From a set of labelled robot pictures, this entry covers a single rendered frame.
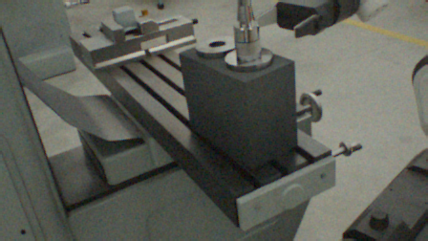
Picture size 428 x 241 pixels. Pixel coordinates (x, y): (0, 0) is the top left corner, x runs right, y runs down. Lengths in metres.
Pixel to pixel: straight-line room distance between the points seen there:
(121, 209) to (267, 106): 0.60
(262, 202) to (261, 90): 0.21
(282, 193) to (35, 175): 0.56
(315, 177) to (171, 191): 0.53
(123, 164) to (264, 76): 0.55
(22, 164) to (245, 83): 0.55
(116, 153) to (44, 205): 0.22
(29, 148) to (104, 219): 0.32
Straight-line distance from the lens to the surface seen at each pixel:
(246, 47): 0.86
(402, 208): 1.46
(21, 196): 1.16
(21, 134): 1.11
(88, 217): 1.30
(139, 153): 1.27
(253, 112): 0.85
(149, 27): 1.50
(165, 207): 1.39
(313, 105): 1.71
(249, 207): 0.88
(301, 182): 0.93
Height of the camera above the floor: 1.52
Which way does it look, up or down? 29 degrees down
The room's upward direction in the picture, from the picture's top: 8 degrees counter-clockwise
